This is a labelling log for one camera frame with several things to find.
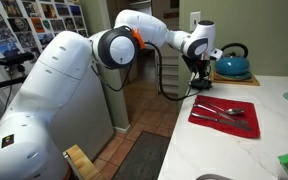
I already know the wooden trivet board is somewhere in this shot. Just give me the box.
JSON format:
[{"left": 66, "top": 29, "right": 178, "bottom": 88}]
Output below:
[{"left": 209, "top": 71, "right": 261, "bottom": 87}]

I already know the blue kettle with black handle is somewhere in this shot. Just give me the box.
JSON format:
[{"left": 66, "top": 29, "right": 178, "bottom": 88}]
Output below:
[{"left": 213, "top": 42, "right": 252, "bottom": 81}]

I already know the wooden coat hook rail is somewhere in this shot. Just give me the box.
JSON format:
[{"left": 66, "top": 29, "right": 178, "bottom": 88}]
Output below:
[{"left": 163, "top": 11, "right": 180, "bottom": 20}]

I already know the black camera stand boom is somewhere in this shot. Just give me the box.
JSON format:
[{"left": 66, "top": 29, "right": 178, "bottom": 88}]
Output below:
[{"left": 0, "top": 64, "right": 30, "bottom": 94}]

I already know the slim silver table knife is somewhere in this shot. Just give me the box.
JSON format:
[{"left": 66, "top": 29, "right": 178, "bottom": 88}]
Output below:
[{"left": 192, "top": 103, "right": 249, "bottom": 125}]

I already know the white refrigerator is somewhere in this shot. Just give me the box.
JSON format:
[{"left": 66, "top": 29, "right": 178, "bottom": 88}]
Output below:
[{"left": 0, "top": 0, "right": 116, "bottom": 164}]

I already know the orange fridge magnet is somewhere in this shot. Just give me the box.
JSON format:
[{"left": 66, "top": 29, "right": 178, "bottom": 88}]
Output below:
[{"left": 30, "top": 17, "right": 46, "bottom": 34}]

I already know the red cloth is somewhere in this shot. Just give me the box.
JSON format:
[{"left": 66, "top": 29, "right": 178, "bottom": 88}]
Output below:
[{"left": 187, "top": 94, "right": 261, "bottom": 139}]

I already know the wooden butcher block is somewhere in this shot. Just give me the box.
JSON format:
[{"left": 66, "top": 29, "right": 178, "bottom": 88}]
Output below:
[{"left": 62, "top": 144, "right": 106, "bottom": 180}]

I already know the white light switch plate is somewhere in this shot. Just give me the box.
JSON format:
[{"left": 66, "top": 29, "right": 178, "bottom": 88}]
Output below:
[{"left": 189, "top": 11, "right": 202, "bottom": 33}]

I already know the silver metal spoon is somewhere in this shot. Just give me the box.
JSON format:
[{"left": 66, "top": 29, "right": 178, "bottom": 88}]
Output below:
[{"left": 196, "top": 99, "right": 246, "bottom": 116}]

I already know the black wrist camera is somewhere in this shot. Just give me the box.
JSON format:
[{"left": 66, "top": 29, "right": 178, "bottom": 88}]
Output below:
[{"left": 181, "top": 54, "right": 198, "bottom": 73}]

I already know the dark floor mat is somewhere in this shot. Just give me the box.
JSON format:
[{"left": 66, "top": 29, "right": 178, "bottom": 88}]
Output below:
[{"left": 111, "top": 130, "right": 171, "bottom": 180}]

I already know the black metal shoe rack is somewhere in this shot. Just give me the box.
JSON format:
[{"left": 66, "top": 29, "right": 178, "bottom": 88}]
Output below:
[{"left": 155, "top": 53, "right": 180, "bottom": 95}]

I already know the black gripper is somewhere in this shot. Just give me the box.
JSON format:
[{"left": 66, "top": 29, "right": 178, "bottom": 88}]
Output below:
[{"left": 193, "top": 57, "right": 214, "bottom": 82}]

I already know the broad silver table knife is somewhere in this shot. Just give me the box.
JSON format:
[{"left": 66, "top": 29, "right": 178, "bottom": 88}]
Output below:
[{"left": 190, "top": 111, "right": 254, "bottom": 132}]

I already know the black camera on stand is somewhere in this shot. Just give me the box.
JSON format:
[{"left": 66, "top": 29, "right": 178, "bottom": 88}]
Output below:
[{"left": 0, "top": 51, "right": 35, "bottom": 68}]

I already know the round dark fridge photo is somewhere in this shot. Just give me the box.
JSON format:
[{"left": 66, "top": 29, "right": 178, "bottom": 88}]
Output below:
[{"left": 7, "top": 17, "right": 32, "bottom": 34}]

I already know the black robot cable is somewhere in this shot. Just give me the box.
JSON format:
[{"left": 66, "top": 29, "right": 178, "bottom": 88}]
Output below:
[{"left": 143, "top": 41, "right": 202, "bottom": 102}]

